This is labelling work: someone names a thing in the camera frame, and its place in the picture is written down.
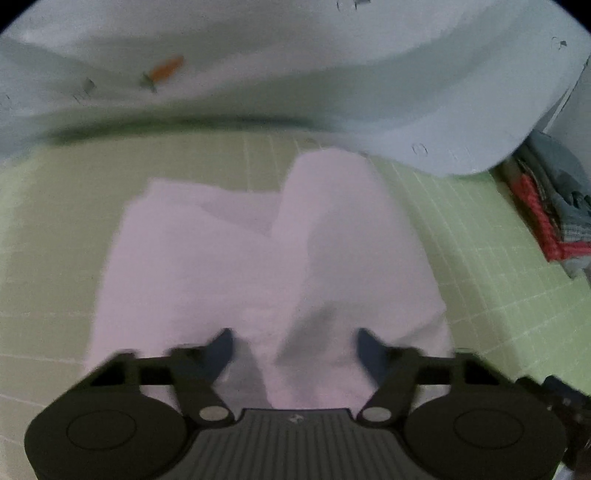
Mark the light blue printed sheet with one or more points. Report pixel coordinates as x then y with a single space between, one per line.
323 78

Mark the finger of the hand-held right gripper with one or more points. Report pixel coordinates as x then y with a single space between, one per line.
558 410

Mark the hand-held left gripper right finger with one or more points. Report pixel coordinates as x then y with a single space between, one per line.
369 353

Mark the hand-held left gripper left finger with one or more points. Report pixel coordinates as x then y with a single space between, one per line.
221 353

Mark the red patterned folded garment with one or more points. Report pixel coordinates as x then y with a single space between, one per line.
547 226

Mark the white garment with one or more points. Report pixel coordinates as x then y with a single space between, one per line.
240 258

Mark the stack of folded clothes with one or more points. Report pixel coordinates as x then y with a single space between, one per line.
554 175

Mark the green grid mat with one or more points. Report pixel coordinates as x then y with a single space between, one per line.
485 286

